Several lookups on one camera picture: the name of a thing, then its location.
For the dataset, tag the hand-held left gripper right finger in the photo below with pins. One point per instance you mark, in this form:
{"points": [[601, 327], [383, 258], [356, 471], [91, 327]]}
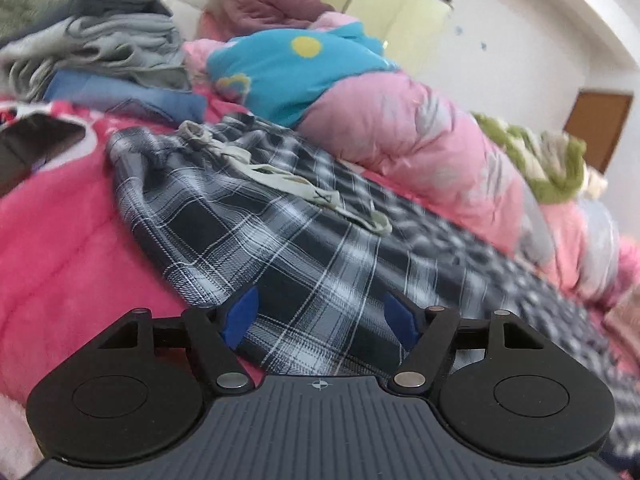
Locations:
{"points": [[400, 320]]}

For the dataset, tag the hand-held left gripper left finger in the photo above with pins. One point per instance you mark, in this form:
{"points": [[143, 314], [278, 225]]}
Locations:
{"points": [[242, 317]]}

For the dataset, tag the black white plaid pants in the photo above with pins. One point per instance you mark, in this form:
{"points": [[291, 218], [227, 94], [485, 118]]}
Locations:
{"points": [[310, 260]]}

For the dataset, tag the pink floral bed blanket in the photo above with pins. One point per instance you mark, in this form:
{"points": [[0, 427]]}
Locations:
{"points": [[65, 260]]}

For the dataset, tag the pink floral duvet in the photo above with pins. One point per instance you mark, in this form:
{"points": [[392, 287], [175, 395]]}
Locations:
{"points": [[425, 135]]}

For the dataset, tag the green cream fleece blanket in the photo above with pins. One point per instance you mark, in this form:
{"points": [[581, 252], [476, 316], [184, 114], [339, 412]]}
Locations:
{"points": [[545, 160]]}

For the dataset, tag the pink checked folded garment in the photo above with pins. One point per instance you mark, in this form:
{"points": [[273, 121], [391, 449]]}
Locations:
{"points": [[625, 317]]}

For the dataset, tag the black phone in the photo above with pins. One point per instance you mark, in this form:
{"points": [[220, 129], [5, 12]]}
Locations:
{"points": [[35, 150]]}

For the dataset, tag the brown wooden door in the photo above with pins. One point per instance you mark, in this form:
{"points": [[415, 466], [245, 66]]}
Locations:
{"points": [[597, 130]]}

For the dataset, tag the pale yellow wardrobe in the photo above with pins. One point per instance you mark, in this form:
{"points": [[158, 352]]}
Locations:
{"points": [[390, 15]]}

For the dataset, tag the grey folded garment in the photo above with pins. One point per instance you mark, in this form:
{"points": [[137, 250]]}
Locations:
{"points": [[115, 40]]}

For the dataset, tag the dark folded garment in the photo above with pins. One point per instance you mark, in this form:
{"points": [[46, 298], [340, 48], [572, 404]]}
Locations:
{"points": [[115, 2]]}

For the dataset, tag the green patterned pillow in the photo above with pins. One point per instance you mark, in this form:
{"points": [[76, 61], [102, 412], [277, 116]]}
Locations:
{"points": [[25, 5]]}

